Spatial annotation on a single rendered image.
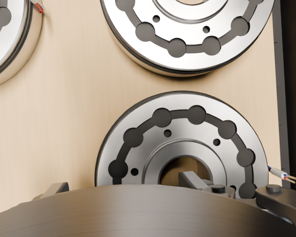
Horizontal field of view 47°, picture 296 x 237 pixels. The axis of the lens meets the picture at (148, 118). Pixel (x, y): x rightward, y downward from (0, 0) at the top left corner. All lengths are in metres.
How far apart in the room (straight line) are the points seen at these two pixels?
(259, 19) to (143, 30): 0.07
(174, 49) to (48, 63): 0.08
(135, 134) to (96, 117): 0.04
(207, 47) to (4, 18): 0.11
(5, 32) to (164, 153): 0.11
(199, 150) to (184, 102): 0.03
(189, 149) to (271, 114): 0.08
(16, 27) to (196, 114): 0.11
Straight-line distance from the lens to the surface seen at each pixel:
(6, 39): 0.20
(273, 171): 0.21
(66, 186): 0.17
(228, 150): 0.20
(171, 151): 0.19
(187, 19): 0.19
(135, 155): 0.19
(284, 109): 0.25
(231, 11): 0.21
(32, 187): 0.24
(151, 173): 0.19
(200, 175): 0.22
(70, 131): 0.23
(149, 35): 0.20
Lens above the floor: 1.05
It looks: 85 degrees down
